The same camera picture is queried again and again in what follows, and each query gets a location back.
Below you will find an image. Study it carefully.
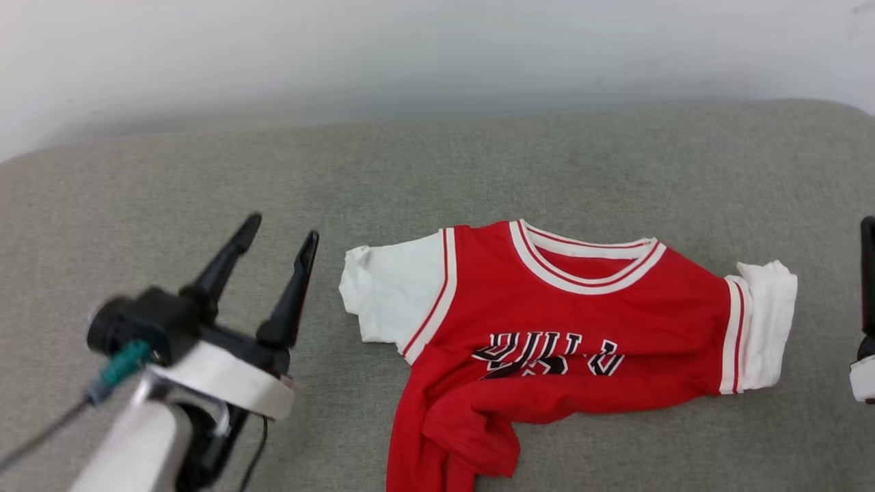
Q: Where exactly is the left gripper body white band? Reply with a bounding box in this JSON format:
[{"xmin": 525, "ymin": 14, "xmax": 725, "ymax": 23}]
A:
[{"xmin": 146, "ymin": 320, "xmax": 296, "ymax": 422}]

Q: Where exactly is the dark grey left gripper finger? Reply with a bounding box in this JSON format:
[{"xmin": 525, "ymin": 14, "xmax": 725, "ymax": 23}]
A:
[
  {"xmin": 178, "ymin": 213, "xmax": 263, "ymax": 323},
  {"xmin": 256, "ymin": 230, "xmax": 321, "ymax": 350}
]

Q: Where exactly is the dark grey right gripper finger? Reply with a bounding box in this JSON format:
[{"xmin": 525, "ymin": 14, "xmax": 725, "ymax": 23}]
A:
[{"xmin": 859, "ymin": 217, "xmax": 875, "ymax": 337}]

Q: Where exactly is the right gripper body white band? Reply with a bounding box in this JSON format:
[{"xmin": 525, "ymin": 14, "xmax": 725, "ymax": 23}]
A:
[{"xmin": 849, "ymin": 332, "xmax": 875, "ymax": 405}]

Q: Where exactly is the red and white basketball jersey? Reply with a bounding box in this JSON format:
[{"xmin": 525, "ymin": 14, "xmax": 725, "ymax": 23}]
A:
[{"xmin": 338, "ymin": 219, "xmax": 798, "ymax": 492}]

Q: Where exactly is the thin black cable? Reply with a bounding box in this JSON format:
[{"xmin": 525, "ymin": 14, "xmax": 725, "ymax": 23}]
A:
[{"xmin": 238, "ymin": 414, "xmax": 269, "ymax": 492}]

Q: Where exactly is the teal plug camera cable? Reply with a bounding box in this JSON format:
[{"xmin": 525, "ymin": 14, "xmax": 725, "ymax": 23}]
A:
[{"xmin": 0, "ymin": 339, "xmax": 153, "ymax": 474}]

